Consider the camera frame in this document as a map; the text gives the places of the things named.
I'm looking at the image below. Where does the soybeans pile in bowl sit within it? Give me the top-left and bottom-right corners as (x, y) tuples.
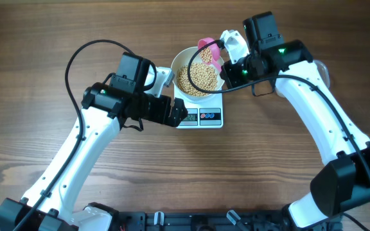
(177, 63), (218, 96)

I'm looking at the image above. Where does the pink plastic measuring scoop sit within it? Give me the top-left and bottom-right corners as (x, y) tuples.
(198, 37), (221, 72)

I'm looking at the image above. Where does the white digital kitchen scale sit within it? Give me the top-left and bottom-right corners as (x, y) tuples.
(174, 87), (224, 129)

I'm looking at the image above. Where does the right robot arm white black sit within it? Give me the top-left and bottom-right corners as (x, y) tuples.
(220, 12), (370, 230)

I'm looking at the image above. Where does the clear container of soybeans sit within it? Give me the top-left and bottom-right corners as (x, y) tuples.
(279, 60), (330, 89)

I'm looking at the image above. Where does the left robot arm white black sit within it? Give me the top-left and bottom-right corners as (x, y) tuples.
(0, 52), (188, 230)

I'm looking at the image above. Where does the white round bowl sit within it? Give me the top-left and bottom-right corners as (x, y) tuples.
(171, 47), (224, 95)

